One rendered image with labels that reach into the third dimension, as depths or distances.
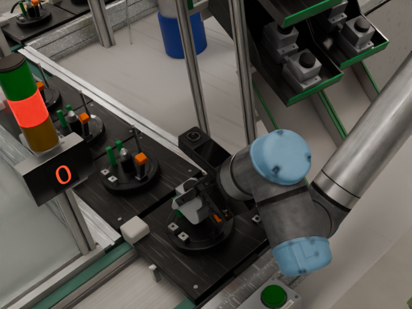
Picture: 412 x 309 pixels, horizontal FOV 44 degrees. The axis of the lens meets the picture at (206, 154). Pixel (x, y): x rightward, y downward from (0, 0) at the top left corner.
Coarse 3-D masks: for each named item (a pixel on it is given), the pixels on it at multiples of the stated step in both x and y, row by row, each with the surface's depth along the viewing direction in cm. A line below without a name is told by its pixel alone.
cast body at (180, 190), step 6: (186, 180) 100; (192, 180) 98; (180, 186) 98; (186, 186) 97; (192, 186) 96; (180, 192) 97; (204, 204) 98; (198, 210) 97; (204, 210) 98; (204, 216) 99
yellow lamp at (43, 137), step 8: (48, 120) 82; (24, 128) 81; (32, 128) 81; (40, 128) 81; (48, 128) 82; (24, 136) 83; (32, 136) 82; (40, 136) 82; (48, 136) 83; (56, 136) 85; (32, 144) 83; (40, 144) 83; (48, 144) 83
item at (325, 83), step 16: (208, 0) 104; (224, 0) 98; (256, 0) 108; (224, 16) 101; (256, 16) 106; (256, 32) 104; (304, 32) 102; (256, 48) 96; (304, 48) 103; (320, 48) 100; (256, 64) 98; (272, 64) 100; (272, 80) 96; (336, 80) 98; (288, 96) 94; (304, 96) 96
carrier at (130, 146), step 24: (120, 144) 120; (144, 144) 130; (120, 168) 120; (168, 168) 121; (192, 168) 120; (96, 192) 118; (120, 192) 115; (144, 192) 116; (168, 192) 115; (120, 216) 111; (144, 216) 112
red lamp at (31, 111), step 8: (32, 96) 78; (40, 96) 80; (16, 104) 78; (24, 104) 78; (32, 104) 79; (40, 104) 80; (16, 112) 79; (24, 112) 79; (32, 112) 79; (40, 112) 80; (24, 120) 80; (32, 120) 80; (40, 120) 81
